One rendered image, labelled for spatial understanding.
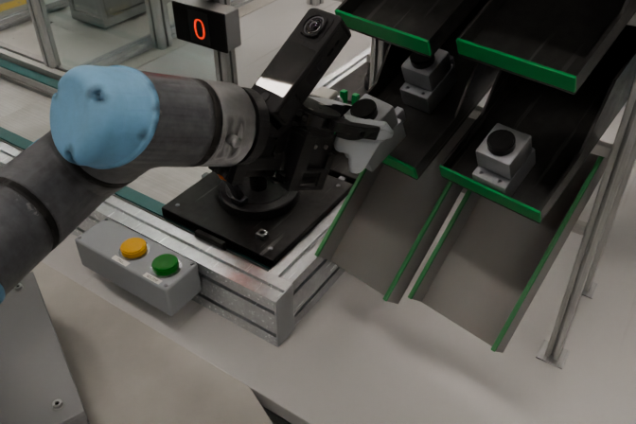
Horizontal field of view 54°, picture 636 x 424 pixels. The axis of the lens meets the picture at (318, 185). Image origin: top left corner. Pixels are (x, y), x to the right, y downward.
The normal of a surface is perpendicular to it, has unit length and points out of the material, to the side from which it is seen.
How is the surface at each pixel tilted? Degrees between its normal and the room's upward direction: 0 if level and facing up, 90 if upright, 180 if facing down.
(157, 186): 0
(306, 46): 36
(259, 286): 0
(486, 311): 45
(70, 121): 64
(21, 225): 59
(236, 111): 55
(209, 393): 0
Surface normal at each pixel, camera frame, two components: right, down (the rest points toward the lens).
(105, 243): 0.00, -0.81
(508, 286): -0.49, -0.27
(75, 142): -0.64, 0.03
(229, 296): -0.55, 0.49
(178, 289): 0.83, 0.33
